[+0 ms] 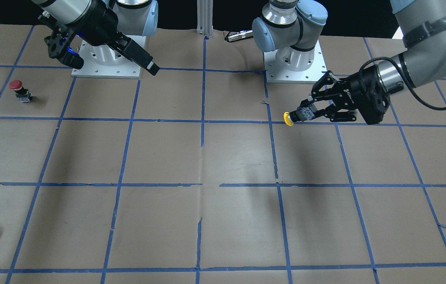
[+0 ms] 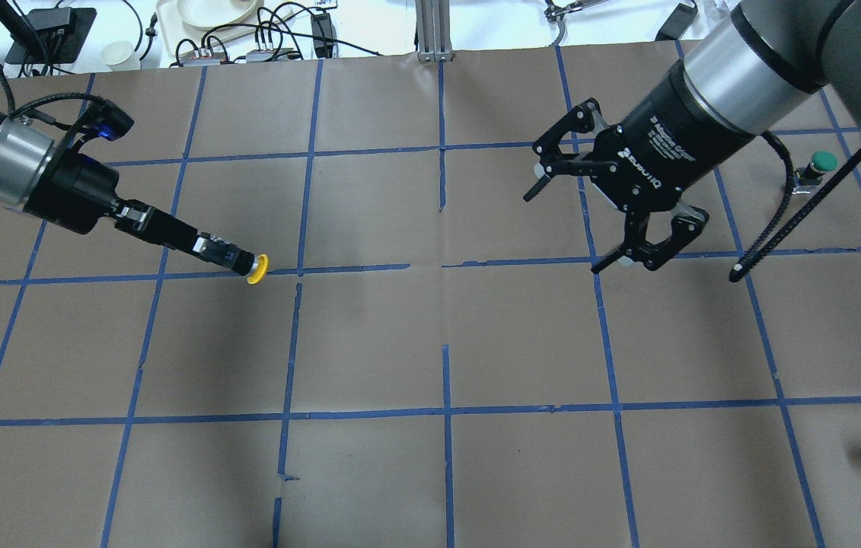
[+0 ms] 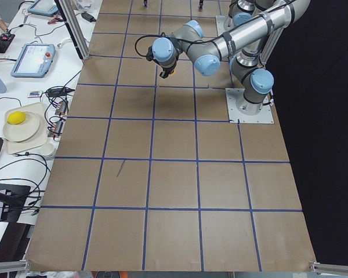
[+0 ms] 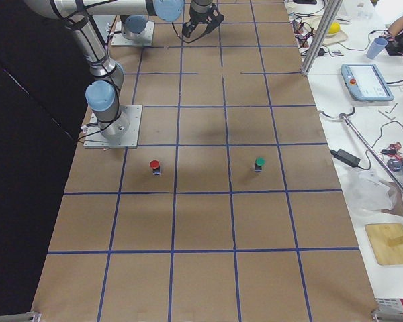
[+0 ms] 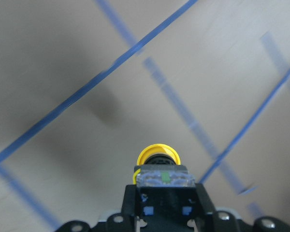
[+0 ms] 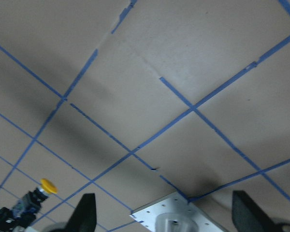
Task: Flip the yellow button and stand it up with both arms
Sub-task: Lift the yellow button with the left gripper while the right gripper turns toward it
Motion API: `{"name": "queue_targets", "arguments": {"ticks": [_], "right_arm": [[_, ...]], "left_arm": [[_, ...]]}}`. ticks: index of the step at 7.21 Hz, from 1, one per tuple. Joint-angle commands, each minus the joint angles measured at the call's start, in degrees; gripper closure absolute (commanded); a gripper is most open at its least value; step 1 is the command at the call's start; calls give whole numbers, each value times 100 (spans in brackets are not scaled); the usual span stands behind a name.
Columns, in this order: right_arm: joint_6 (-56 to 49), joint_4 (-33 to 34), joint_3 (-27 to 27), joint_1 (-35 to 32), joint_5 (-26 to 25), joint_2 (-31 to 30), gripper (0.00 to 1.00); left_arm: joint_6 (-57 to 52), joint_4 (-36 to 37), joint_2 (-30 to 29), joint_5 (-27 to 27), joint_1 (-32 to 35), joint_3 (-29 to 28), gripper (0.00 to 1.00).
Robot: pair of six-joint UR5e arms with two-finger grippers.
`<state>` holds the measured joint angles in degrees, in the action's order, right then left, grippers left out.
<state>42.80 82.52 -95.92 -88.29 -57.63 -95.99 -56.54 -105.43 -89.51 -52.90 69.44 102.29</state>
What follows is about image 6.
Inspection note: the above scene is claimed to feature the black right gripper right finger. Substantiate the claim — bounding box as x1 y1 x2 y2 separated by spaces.
232 190 278 232

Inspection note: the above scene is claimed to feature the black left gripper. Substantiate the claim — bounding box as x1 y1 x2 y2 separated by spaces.
0 204 36 232

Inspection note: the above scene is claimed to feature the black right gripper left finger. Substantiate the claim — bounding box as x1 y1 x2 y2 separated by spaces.
67 193 97 232

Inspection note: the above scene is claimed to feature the yellow push button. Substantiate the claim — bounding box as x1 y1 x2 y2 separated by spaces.
12 178 58 219

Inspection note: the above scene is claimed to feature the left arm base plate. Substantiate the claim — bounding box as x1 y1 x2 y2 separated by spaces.
130 192 226 232

